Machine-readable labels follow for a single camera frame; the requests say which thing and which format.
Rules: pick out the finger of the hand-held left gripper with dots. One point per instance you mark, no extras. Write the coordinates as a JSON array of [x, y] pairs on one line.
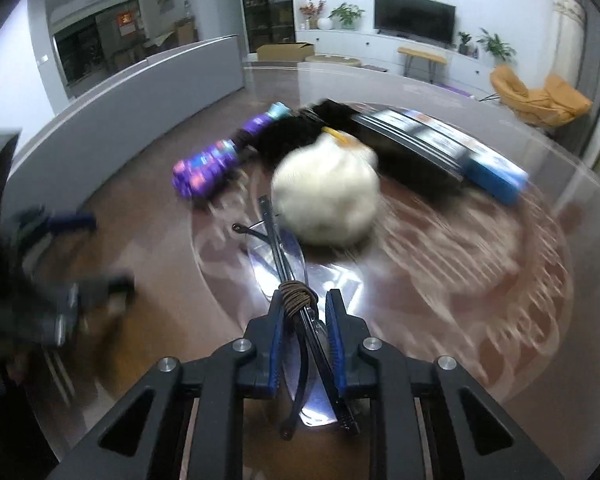
[[85, 292], [65, 222]]

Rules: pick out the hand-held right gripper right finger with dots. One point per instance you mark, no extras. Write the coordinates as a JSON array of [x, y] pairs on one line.
[[336, 340]]

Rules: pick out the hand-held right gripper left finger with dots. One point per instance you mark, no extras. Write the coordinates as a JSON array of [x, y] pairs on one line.
[[275, 345]]

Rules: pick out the brown rubber band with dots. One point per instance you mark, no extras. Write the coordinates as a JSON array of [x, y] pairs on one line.
[[295, 296]]

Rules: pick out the black frame eyeglasses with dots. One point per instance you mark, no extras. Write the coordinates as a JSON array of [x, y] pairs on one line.
[[276, 260]]

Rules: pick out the grey storage box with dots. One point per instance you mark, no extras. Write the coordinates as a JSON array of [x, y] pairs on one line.
[[130, 90]]

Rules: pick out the black fluffy pompom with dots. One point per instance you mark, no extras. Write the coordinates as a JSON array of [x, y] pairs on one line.
[[290, 135]]

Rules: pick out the white and blue ointment box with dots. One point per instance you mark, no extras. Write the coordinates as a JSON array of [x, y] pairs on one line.
[[495, 174]]

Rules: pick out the brown glossy desktop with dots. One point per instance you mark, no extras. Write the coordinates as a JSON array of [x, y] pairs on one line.
[[155, 250]]

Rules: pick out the white plush ball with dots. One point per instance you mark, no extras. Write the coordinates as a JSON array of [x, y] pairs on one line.
[[325, 190]]

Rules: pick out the purple snack packet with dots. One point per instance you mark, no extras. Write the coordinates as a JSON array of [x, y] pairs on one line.
[[205, 165]]

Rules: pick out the black flat box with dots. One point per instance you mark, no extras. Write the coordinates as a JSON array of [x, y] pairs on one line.
[[415, 150]]

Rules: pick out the tall brown carton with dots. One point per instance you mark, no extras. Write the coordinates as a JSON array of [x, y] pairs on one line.
[[185, 31]]

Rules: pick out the purple floor mat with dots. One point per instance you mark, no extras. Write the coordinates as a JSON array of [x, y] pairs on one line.
[[457, 91]]

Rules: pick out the cardboard box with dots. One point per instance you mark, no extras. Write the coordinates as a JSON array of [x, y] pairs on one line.
[[285, 51]]

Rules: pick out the beige round tray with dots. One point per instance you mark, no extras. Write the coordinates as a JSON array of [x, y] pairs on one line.
[[332, 60]]

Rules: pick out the white television console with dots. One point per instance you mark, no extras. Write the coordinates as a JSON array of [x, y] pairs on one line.
[[380, 47]]

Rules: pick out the black glass cabinet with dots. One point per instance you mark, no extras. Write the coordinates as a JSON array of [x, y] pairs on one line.
[[266, 5]]

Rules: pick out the yellow top stool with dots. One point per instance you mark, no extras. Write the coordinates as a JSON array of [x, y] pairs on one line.
[[422, 55]]

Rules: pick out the orange lounge chair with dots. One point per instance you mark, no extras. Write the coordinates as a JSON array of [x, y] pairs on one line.
[[535, 97]]

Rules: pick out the small dark potted plant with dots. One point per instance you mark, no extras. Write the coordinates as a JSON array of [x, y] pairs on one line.
[[464, 42]]

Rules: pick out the red flower bouquet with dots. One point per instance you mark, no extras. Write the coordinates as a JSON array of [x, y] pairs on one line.
[[312, 10]]

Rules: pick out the green potted plant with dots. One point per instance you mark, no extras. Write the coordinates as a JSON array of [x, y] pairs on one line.
[[347, 12]]

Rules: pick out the black flat television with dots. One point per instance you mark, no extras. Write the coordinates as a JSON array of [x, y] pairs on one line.
[[414, 16]]

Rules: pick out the large leafy potted plant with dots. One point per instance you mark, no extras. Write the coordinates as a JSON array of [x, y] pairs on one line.
[[495, 45]]

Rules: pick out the cream standing air conditioner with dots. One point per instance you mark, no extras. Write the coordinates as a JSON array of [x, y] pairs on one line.
[[567, 35]]

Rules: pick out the red wall poster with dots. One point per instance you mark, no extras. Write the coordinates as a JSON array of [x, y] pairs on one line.
[[128, 24]]

